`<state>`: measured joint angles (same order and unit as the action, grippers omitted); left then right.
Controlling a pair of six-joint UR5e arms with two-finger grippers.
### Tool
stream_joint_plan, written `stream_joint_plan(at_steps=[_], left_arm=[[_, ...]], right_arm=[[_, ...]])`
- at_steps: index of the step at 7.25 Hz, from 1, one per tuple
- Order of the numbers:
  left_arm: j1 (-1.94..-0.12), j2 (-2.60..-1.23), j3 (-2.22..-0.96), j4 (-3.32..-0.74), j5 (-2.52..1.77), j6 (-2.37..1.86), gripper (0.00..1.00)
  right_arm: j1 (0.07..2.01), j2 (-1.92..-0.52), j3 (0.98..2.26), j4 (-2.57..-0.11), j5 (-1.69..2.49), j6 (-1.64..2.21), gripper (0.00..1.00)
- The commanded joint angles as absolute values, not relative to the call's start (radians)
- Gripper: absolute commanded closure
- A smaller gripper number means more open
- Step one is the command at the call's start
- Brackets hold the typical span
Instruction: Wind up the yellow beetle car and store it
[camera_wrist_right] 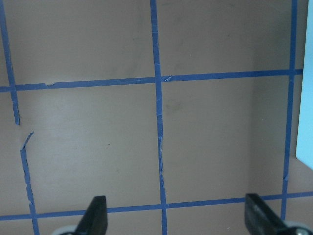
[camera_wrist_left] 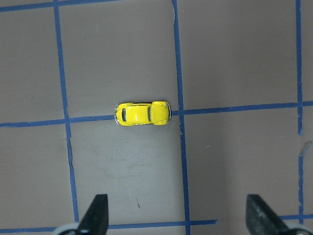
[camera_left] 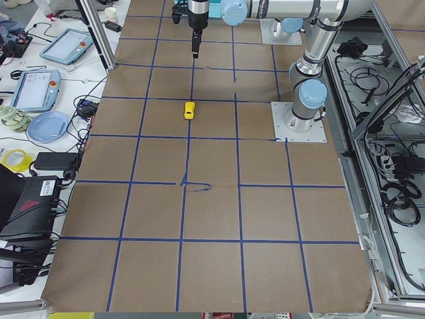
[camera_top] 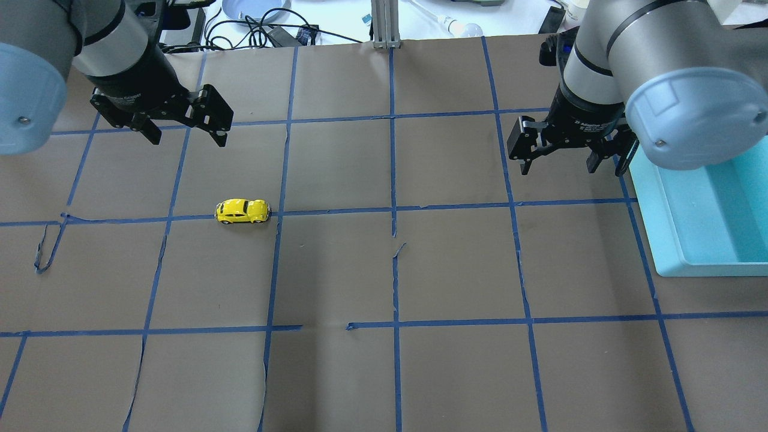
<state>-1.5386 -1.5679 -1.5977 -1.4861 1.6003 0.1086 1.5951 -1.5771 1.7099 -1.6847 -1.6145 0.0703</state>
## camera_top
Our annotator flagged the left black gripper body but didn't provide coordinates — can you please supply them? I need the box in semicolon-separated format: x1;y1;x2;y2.
89;46;196;127

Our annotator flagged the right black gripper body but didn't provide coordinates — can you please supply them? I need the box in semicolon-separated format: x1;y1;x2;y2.
537;84;634;158

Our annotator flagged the yellow beetle toy car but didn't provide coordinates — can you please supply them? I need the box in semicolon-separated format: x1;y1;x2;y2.
214;199;272;224

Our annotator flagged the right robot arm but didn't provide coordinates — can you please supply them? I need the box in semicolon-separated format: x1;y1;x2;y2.
507;1;767;176

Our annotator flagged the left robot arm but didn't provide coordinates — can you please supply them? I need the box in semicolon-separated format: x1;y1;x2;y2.
1;1;233;155

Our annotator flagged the light blue plate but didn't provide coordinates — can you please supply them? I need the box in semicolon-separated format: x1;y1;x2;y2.
220;0;291;25

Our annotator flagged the turquoise plastic bin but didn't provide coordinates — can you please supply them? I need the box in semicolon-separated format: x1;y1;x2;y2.
630;140;767;277

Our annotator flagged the black power adapter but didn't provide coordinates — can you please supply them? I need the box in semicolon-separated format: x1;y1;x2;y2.
266;25;319;47

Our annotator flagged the brown paper table cover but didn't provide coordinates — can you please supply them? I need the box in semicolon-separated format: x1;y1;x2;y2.
2;35;766;431

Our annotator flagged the aluminium frame post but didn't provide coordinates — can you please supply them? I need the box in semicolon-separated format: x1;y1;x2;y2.
370;0;401;49

